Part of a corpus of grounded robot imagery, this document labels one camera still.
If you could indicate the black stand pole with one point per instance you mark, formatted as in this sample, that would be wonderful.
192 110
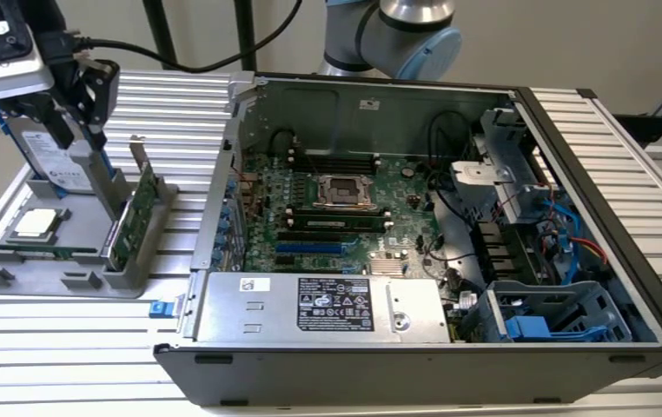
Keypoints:
246 39
161 26

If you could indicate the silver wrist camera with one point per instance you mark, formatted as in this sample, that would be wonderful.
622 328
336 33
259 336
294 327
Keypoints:
11 74

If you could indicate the black RAM slot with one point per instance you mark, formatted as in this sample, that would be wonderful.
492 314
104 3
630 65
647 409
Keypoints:
339 219
339 211
342 155
339 215
342 168
342 163
342 159

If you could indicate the silver CPU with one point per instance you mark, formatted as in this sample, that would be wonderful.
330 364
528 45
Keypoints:
37 221

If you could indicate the blue-grey disk bay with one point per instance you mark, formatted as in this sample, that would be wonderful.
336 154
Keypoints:
574 292

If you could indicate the green RAM stick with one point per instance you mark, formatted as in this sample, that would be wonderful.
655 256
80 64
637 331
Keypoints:
69 252

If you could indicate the blue expansion slot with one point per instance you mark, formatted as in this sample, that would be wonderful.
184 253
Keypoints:
307 250

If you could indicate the CPU socket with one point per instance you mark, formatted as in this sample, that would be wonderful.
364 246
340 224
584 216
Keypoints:
344 187

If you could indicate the long black expansion slot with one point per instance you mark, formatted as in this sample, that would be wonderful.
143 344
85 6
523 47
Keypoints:
312 237

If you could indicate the round coin battery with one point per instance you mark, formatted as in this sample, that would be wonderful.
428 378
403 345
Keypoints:
408 171

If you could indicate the blue case latch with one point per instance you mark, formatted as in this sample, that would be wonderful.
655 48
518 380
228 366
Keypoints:
159 309

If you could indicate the green motherboard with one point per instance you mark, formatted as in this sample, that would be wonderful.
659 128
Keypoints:
399 204

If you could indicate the RAM stick with white label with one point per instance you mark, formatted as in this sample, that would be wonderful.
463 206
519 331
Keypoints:
330 224

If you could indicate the hard disk in blue carrier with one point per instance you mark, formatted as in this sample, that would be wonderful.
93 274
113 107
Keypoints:
57 169

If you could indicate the silver power supply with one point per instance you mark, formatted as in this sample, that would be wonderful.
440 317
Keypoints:
272 313

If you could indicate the silver metal drive cage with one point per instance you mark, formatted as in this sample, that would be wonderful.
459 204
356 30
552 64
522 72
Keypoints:
515 182

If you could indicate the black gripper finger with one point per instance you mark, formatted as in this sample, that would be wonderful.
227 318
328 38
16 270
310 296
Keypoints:
55 117
101 108

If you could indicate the open black PC case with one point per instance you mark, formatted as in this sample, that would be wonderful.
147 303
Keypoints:
364 373

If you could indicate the grey parts rack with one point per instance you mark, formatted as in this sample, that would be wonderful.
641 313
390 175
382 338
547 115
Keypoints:
35 271

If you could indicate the silver finned heatsink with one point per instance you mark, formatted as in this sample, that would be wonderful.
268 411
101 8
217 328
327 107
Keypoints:
391 267

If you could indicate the short black expansion slot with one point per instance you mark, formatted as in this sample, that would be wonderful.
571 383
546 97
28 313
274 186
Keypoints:
287 260

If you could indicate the blue disk carrier clip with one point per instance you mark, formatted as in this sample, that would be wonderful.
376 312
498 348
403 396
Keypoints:
527 328

